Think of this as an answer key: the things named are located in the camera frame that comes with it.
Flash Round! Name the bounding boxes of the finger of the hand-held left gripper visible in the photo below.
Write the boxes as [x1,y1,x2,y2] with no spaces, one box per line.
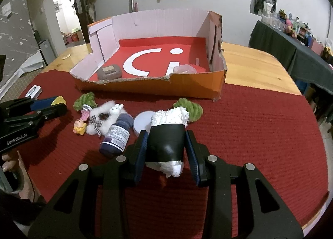
[5,105,67,128]
[0,97,56,117]

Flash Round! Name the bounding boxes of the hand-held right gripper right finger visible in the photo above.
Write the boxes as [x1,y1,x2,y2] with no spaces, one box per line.
[185,130,305,239]

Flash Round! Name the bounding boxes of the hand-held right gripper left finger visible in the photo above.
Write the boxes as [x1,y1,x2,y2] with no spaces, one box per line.
[27,130,149,239]

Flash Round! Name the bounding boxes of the yellow small toy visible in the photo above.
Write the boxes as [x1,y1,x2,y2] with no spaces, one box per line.
[51,96,67,106]

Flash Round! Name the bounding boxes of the yellow doll figurine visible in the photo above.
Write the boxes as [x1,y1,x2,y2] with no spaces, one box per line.
[73,120,87,136]

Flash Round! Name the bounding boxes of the pink small toy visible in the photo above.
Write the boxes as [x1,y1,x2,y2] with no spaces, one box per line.
[80,107,91,123]

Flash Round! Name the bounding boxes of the dark blue bottle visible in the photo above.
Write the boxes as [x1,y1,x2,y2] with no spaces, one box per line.
[99,114,134,156]

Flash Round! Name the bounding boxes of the green fuzzy ball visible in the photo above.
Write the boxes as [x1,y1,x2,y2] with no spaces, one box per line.
[73,92,98,111]
[173,98,203,123]

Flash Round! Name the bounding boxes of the white round jar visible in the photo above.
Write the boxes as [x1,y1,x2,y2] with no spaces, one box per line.
[133,111,154,136]

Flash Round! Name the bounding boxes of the white fluffy rabbit plush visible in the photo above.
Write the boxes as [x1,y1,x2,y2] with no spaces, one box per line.
[86,101,128,138]

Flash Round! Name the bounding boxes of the orange cardboard box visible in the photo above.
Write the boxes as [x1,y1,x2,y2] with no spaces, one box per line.
[70,8,227,103]

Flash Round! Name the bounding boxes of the person's left forearm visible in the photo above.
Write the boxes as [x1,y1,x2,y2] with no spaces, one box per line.
[0,189,46,231]

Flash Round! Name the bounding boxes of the person's left hand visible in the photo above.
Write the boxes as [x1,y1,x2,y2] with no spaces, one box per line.
[1,149,39,200]

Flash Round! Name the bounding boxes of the white remote fob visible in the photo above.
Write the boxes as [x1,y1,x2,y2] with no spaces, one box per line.
[26,86,42,99]

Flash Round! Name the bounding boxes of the grey bin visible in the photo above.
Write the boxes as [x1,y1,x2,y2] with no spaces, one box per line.
[38,38,57,66]

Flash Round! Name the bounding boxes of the red table mat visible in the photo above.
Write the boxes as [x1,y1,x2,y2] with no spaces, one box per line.
[16,68,329,238]

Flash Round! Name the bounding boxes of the grey-brown small case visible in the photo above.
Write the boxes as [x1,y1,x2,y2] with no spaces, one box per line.
[97,64,123,80]

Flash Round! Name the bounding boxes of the red baskets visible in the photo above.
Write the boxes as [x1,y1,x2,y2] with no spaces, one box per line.
[62,29,84,45]

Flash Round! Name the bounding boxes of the dark cloth covered table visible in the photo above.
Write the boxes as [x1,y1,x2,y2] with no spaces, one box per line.
[249,20,333,94]

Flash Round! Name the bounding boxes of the row of assorted bottles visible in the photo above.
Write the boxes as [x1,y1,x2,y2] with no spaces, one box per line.
[261,8,333,60]

